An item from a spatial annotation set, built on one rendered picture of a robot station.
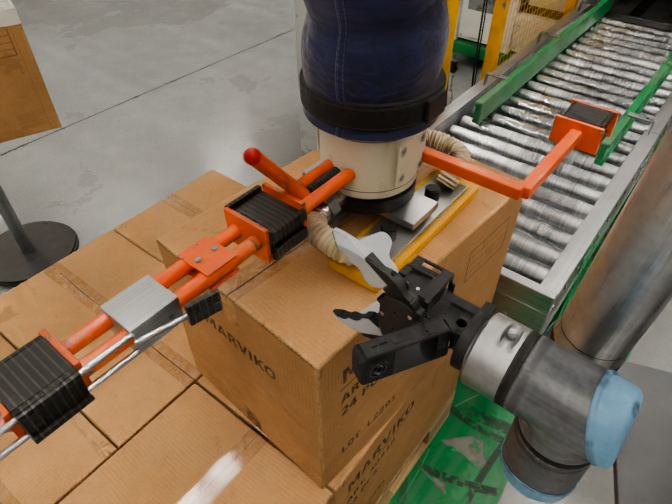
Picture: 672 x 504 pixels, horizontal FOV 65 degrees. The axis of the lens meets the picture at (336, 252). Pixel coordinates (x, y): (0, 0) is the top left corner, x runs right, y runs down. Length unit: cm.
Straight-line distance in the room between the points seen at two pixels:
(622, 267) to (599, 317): 8
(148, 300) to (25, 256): 193
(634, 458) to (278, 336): 60
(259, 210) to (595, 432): 49
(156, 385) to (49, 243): 144
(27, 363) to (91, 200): 221
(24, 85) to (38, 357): 149
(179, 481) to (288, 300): 47
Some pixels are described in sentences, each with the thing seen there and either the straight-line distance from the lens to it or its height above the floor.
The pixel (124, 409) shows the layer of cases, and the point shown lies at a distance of 125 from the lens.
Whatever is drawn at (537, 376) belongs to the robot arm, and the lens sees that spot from 57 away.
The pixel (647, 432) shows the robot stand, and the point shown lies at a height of 75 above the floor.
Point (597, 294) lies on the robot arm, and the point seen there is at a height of 113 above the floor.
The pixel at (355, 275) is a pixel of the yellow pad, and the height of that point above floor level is 96.
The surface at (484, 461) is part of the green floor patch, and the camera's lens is 177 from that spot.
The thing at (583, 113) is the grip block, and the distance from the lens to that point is 106.
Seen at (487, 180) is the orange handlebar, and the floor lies 108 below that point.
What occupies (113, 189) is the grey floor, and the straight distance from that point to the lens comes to 286.
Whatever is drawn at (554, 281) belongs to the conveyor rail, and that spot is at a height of 59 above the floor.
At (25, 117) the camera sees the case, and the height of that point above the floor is 69.
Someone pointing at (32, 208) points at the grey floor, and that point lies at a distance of 290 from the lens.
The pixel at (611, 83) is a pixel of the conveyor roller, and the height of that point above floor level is 53.
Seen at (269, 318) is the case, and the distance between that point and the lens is 80.
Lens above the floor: 155
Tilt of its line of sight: 43 degrees down
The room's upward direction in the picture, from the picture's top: straight up
